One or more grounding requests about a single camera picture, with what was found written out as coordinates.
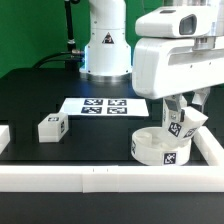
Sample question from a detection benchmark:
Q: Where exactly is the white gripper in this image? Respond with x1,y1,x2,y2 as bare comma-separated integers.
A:
132,37,224,124

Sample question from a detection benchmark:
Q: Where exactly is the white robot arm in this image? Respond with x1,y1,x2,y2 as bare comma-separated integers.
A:
80,0,224,121

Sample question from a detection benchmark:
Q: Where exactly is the white marker sheet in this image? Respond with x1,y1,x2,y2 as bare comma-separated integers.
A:
60,98,149,117

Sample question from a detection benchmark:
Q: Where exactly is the white U-shaped fence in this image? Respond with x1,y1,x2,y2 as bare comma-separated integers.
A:
0,126,224,193

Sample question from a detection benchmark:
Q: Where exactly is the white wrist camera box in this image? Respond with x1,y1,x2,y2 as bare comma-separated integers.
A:
135,6,215,38

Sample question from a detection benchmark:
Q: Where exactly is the black cable bundle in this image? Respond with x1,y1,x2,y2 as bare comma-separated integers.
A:
32,49,86,69

